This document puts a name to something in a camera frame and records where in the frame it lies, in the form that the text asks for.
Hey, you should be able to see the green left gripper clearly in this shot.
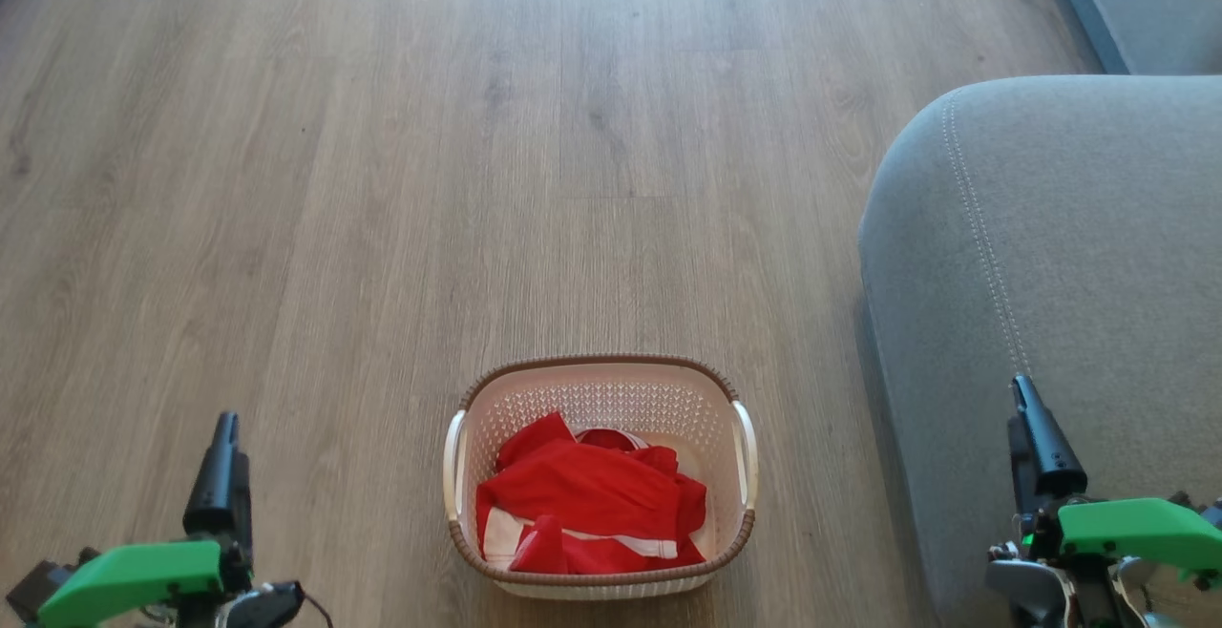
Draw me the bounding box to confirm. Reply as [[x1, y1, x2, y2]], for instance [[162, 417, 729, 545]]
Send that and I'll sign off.
[[38, 411, 252, 628]]

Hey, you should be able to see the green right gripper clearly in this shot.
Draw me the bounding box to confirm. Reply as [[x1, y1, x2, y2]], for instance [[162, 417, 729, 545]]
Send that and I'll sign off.
[[1009, 375, 1222, 583]]

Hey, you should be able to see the red and white garment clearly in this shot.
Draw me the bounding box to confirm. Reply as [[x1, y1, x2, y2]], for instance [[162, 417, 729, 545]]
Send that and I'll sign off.
[[475, 411, 709, 576]]

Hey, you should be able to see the grey sofa armrest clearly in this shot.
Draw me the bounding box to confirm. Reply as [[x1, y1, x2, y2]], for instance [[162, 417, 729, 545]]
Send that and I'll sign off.
[[857, 74, 1222, 628]]

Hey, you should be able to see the white laundry basket brown rim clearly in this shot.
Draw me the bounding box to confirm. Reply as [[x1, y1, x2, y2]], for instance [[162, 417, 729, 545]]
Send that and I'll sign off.
[[442, 353, 761, 602]]

